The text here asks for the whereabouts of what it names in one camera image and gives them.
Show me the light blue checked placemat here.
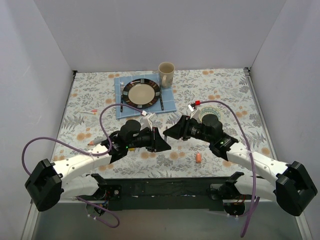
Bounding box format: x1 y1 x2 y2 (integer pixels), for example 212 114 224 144
114 73 177 120

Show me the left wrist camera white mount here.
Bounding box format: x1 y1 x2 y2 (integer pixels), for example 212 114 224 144
141 110 157 130

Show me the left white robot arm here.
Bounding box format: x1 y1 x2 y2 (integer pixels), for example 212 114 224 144
24 120 171 212

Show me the dark striped rim dinner plate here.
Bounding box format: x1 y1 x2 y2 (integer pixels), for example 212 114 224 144
123 78 160 109

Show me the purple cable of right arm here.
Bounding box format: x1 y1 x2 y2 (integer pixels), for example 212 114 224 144
197 100 261 238

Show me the grey marker with red tip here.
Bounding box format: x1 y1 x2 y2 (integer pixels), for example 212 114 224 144
87 137 107 146

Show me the orange pen cap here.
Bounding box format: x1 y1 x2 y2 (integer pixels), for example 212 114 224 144
195 153 202 163

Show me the black handled fork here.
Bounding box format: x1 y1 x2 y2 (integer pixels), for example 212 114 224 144
120 81 125 113

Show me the black handled table knife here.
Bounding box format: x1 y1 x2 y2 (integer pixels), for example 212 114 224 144
159 87 164 111

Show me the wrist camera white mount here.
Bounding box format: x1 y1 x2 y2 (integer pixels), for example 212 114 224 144
141 110 157 130
188 100 201 119

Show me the beige floral ceramic mug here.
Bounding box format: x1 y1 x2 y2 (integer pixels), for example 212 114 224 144
158 62 175 89

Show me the white marker with yellow tip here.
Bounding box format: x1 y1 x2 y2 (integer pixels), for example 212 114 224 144
78 110 97 115

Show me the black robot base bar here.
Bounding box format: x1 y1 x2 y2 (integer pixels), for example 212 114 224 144
86 172 247 213

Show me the aluminium frame rail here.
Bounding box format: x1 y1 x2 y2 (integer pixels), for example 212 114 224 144
243 67 313 240

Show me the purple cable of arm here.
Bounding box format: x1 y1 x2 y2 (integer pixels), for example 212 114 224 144
197 100 261 238
22 103 148 228

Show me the yellow and blue patterned bowl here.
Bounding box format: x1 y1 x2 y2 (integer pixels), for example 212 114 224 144
191 106 221 123

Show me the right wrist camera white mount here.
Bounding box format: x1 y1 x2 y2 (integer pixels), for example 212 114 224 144
188 100 201 119

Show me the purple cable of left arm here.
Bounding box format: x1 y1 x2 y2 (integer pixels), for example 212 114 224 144
22 103 148 228

